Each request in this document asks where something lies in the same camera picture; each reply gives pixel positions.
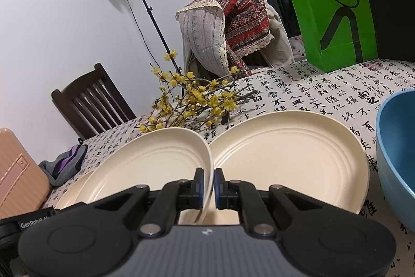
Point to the yellow flower branch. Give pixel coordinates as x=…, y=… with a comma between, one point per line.
x=197, y=98

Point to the grey purple cloth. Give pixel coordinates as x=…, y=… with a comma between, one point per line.
x=61, y=163

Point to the cream plate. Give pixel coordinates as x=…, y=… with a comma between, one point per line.
x=155, y=160
x=285, y=160
x=73, y=191

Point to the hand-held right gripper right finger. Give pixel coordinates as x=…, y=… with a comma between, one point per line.
x=219, y=187

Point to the green paper bag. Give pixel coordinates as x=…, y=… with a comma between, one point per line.
x=308, y=20

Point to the blue bowl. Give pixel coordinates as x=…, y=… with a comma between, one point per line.
x=398, y=166

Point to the calligraphy print tablecloth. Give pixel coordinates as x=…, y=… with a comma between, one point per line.
x=291, y=95

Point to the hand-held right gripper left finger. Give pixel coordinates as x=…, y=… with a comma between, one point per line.
x=199, y=186

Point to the pink small suitcase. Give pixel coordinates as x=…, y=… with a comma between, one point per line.
x=19, y=173

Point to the dark wooden chair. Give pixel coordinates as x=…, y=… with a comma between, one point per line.
x=77, y=84

